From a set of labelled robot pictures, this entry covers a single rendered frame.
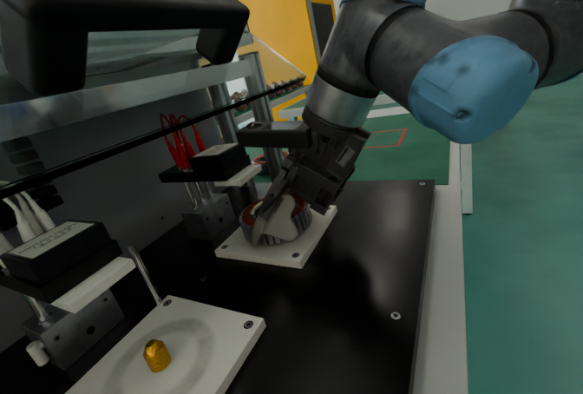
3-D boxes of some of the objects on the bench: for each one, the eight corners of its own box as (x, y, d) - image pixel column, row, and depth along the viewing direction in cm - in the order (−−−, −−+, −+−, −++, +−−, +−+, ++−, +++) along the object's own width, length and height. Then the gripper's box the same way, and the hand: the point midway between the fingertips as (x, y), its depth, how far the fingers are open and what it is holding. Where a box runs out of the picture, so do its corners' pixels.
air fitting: (55, 360, 33) (41, 340, 32) (42, 371, 32) (28, 351, 31) (49, 357, 33) (36, 338, 32) (38, 368, 32) (22, 348, 31)
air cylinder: (236, 218, 58) (227, 192, 56) (211, 240, 52) (200, 213, 50) (216, 217, 60) (207, 192, 58) (190, 239, 54) (179, 212, 52)
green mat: (451, 108, 104) (451, 108, 104) (448, 185, 56) (448, 183, 56) (239, 134, 150) (239, 134, 150) (135, 188, 102) (134, 187, 102)
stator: (322, 210, 50) (317, 190, 49) (293, 251, 41) (287, 227, 40) (266, 208, 56) (261, 190, 55) (231, 244, 47) (224, 224, 46)
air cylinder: (126, 317, 39) (107, 283, 37) (65, 371, 33) (39, 334, 31) (103, 309, 41) (85, 277, 39) (43, 358, 35) (17, 324, 33)
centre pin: (175, 357, 30) (165, 337, 29) (160, 375, 28) (148, 355, 27) (162, 351, 31) (152, 331, 30) (146, 369, 29) (134, 349, 28)
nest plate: (337, 211, 51) (336, 205, 51) (302, 269, 39) (299, 261, 39) (265, 208, 59) (263, 203, 58) (216, 257, 47) (213, 250, 46)
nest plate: (266, 326, 32) (264, 318, 32) (153, 509, 20) (146, 499, 20) (171, 301, 39) (167, 293, 39) (47, 424, 27) (40, 416, 27)
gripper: (347, 164, 28) (284, 285, 40) (383, 114, 43) (330, 213, 54) (271, 122, 30) (231, 249, 41) (331, 88, 45) (290, 189, 56)
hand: (272, 218), depth 48 cm, fingers closed on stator, 13 cm apart
